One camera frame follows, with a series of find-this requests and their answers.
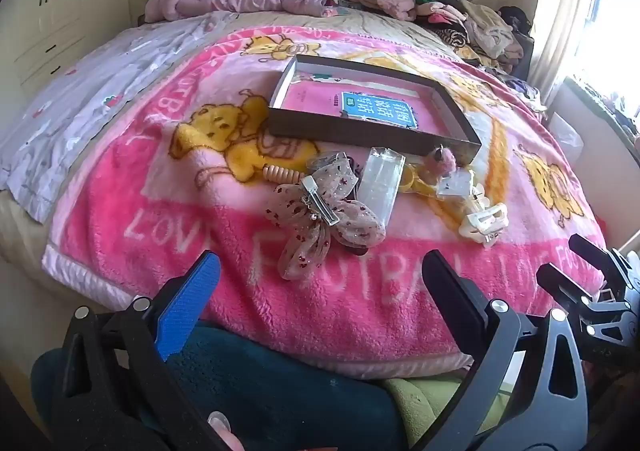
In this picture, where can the cream curtain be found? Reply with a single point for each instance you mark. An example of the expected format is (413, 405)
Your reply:
(560, 6)

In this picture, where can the clear plastic case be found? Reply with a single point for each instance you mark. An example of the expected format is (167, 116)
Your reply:
(380, 181)

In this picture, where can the cream wardrobe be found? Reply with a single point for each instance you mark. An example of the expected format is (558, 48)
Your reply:
(60, 6)

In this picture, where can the white claw hair clip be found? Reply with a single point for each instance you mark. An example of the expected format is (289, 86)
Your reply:
(480, 223)

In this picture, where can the brown cardboard box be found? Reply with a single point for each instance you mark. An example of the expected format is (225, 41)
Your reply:
(350, 136)

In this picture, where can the yellow hair accessory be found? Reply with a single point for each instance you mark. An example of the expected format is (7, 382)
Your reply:
(420, 185)

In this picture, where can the white printed bed sheet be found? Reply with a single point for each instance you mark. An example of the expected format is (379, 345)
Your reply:
(75, 106)

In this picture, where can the white plastic bag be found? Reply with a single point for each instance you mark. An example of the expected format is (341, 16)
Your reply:
(567, 133)

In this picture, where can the pink cartoon printed blanket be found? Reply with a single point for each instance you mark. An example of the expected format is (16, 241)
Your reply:
(350, 291)

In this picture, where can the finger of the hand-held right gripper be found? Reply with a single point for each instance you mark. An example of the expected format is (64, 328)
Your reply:
(560, 283)
(595, 251)

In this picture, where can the green fleece garment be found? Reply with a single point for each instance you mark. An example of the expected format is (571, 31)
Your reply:
(415, 401)

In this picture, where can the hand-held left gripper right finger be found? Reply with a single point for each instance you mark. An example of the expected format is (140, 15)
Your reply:
(450, 291)

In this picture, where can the pink book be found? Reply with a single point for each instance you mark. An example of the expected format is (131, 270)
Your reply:
(310, 98)

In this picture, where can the beige bed sheet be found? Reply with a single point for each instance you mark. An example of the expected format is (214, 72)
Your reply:
(380, 28)

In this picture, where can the tulle bow hair clip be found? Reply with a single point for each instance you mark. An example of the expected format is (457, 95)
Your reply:
(350, 221)

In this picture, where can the pink fuzzy garment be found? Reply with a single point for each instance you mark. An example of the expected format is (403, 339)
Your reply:
(382, 3)

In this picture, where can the window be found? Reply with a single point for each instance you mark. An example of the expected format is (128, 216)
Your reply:
(610, 6)

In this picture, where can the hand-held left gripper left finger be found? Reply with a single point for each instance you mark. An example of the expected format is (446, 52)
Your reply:
(190, 303)

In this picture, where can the pile of clothes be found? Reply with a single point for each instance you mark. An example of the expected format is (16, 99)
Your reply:
(480, 26)

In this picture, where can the beige mattress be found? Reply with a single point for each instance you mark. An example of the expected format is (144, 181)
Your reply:
(30, 251)

